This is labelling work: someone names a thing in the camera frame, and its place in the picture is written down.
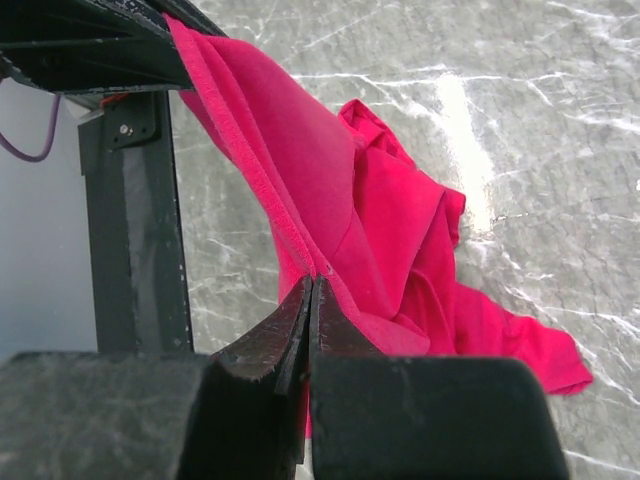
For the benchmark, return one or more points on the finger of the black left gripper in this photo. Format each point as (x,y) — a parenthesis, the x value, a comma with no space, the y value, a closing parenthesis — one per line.
(77,47)

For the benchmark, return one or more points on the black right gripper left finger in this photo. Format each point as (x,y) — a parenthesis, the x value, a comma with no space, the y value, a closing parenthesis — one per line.
(274,352)

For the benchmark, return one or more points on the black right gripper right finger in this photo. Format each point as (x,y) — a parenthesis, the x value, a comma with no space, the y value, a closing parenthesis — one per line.
(330,331)

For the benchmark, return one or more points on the crimson red t-shirt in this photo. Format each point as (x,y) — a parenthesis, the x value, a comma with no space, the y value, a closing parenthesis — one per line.
(344,200)

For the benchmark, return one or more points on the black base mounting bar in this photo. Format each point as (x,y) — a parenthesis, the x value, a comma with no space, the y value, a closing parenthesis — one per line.
(137,255)

